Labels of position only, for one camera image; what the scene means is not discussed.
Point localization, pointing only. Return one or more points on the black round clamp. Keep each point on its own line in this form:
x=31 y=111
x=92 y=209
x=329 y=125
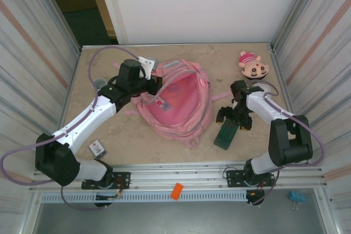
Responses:
x=102 y=204
x=251 y=198

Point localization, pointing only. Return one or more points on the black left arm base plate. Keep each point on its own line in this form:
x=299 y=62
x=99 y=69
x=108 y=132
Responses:
x=123 y=176

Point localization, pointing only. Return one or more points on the grey plastic cup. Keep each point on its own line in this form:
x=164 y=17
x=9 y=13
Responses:
x=100 y=82

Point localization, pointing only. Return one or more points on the plush doll with pink hat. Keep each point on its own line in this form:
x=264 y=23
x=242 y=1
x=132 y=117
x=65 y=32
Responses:
x=256 y=69

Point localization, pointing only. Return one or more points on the dark green notebook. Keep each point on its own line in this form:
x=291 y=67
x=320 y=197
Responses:
x=225 y=136

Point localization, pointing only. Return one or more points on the tan wooden door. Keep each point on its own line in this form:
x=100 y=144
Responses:
x=101 y=4

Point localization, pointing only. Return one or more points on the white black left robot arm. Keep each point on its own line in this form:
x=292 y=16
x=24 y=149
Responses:
x=82 y=123

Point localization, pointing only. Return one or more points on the black white card pack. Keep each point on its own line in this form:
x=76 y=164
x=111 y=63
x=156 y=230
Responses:
x=97 y=149

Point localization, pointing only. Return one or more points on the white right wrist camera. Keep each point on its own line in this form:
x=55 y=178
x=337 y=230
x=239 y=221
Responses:
x=234 y=104

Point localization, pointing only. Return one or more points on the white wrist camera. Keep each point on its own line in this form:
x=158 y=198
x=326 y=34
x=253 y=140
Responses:
x=234 y=104
x=146 y=64

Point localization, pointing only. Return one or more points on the aluminium mounting rail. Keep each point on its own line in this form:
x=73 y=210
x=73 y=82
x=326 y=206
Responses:
x=178 y=175

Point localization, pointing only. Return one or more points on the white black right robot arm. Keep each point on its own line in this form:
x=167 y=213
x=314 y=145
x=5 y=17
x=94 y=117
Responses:
x=290 y=141

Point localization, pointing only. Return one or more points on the pink school backpack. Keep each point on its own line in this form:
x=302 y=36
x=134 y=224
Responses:
x=186 y=113

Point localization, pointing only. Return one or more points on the orange plastic block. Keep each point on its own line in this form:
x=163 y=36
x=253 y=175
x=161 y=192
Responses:
x=176 y=191

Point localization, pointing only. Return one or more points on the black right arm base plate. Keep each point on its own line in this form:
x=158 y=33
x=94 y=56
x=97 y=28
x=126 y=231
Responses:
x=233 y=176

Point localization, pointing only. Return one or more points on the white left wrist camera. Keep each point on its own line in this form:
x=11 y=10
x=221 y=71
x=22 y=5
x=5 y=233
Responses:
x=146 y=64

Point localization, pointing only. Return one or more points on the blue binder clip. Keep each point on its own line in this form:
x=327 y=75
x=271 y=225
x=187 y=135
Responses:
x=296 y=196

